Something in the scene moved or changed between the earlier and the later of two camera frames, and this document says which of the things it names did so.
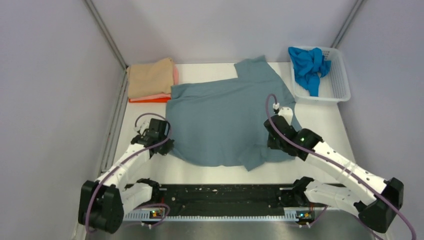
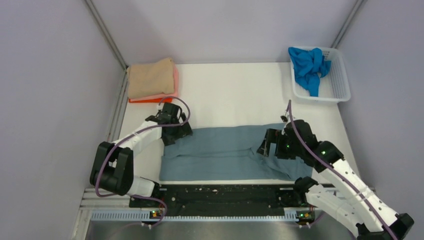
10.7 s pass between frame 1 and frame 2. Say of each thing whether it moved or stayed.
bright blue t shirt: stayed
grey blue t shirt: moved
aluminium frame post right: stayed
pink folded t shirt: stayed
